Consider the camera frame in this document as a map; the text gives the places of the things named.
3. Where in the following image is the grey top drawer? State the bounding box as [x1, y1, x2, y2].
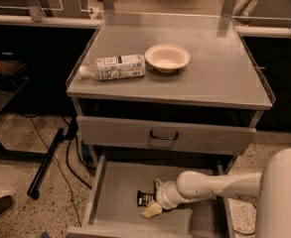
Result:
[76, 116, 256, 155]

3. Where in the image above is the grey drawer cabinet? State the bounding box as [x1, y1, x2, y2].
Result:
[67, 14, 275, 169]

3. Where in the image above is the black floor cable right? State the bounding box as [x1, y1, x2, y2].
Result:
[233, 228, 256, 236]

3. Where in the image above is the black floor cable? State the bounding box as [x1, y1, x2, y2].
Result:
[233, 228, 256, 236]
[19, 112, 97, 230]

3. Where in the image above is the open grey middle drawer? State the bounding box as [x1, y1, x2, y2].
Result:
[68, 155, 234, 238]

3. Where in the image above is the black metal stand leg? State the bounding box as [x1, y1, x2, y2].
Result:
[27, 128, 64, 200]

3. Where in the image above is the black rxbar chocolate wrapper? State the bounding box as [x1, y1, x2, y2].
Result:
[137, 190, 156, 206]

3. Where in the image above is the black floor cable left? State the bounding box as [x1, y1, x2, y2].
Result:
[19, 112, 97, 230]

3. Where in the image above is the white horizontal rail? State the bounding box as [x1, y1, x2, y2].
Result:
[0, 15, 102, 29]

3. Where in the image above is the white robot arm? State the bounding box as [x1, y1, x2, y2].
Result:
[142, 148, 291, 238]

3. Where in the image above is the white paper bowl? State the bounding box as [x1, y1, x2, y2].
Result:
[145, 45, 191, 73]

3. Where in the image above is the dark side table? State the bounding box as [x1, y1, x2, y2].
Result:
[0, 56, 28, 112]

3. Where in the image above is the black drawer handle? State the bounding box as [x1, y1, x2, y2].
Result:
[150, 130, 179, 141]

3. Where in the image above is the clear plastic water bottle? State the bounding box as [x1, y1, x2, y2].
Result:
[78, 55, 146, 81]

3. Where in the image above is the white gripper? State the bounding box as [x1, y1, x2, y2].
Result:
[141, 178, 183, 218]

